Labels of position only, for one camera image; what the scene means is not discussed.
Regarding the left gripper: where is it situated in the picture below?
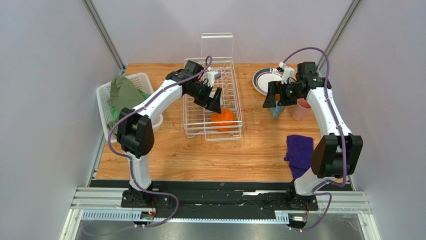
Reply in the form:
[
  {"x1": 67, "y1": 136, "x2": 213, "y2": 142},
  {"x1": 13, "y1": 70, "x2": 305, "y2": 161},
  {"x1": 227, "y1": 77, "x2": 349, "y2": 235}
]
[{"x1": 186, "y1": 82, "x2": 222, "y2": 115}]

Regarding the beige plate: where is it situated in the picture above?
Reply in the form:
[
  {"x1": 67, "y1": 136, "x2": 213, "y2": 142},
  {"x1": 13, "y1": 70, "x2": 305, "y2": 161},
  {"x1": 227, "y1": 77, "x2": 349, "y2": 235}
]
[{"x1": 252, "y1": 68, "x2": 282, "y2": 96}]

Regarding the orange bowl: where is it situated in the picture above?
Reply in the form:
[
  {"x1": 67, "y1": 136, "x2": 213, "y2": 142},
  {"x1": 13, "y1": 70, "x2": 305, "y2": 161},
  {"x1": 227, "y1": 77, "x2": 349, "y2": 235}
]
[{"x1": 210, "y1": 108, "x2": 236, "y2": 132}]

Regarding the blue butterfly mug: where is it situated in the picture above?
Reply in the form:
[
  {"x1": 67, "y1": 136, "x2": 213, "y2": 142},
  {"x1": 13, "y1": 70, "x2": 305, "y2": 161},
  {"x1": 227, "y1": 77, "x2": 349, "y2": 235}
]
[{"x1": 269, "y1": 100, "x2": 286, "y2": 119}]

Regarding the pink cup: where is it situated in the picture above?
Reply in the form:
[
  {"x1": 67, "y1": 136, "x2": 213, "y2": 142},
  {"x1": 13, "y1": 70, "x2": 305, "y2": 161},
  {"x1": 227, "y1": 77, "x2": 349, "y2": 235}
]
[{"x1": 291, "y1": 98, "x2": 312, "y2": 121}]

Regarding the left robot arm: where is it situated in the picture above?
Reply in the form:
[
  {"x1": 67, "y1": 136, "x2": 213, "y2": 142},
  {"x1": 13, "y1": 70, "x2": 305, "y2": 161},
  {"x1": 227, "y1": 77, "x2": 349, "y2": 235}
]
[{"x1": 114, "y1": 55, "x2": 222, "y2": 201}]

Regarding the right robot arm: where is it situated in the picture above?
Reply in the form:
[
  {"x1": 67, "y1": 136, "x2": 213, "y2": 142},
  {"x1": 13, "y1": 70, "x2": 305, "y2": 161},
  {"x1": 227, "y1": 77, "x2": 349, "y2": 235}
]
[{"x1": 262, "y1": 62, "x2": 364, "y2": 210}]

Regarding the purple cloth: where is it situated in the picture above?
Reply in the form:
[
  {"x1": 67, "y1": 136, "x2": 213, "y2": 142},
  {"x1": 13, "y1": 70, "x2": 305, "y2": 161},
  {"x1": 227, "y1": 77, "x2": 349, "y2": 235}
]
[{"x1": 283, "y1": 134, "x2": 341, "y2": 182}]

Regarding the white plastic basket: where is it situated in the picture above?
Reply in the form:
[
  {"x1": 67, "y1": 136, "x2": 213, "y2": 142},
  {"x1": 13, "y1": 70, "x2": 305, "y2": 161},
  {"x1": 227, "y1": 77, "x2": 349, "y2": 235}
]
[{"x1": 96, "y1": 72, "x2": 154, "y2": 141}]

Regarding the green cloth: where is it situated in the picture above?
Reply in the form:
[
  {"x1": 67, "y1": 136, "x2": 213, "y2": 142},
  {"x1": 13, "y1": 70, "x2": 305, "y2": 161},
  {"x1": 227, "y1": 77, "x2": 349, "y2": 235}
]
[{"x1": 107, "y1": 75, "x2": 150, "y2": 132}]

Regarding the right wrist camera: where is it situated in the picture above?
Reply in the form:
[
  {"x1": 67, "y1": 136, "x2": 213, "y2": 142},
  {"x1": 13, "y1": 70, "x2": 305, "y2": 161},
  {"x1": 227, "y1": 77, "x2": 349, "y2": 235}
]
[{"x1": 277, "y1": 62, "x2": 295, "y2": 84}]

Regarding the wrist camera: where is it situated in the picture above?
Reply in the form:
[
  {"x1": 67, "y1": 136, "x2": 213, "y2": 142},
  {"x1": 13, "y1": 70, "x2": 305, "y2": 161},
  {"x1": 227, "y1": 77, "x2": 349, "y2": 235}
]
[
  {"x1": 201, "y1": 70, "x2": 222, "y2": 88},
  {"x1": 277, "y1": 62, "x2": 295, "y2": 84}
]

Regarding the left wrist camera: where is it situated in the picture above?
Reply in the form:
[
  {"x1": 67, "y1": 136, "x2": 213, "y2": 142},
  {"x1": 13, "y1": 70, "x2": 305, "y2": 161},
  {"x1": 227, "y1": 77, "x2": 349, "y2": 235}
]
[{"x1": 201, "y1": 70, "x2": 222, "y2": 88}]

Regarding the white wire dish rack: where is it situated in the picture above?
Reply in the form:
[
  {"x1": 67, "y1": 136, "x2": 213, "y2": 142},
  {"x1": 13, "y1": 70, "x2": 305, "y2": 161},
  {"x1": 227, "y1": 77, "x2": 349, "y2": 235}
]
[{"x1": 183, "y1": 32, "x2": 243, "y2": 141}]

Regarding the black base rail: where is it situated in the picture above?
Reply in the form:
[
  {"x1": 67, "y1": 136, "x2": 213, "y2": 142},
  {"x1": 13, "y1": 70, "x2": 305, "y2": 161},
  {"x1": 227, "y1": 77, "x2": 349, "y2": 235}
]
[{"x1": 116, "y1": 179, "x2": 354, "y2": 225}]

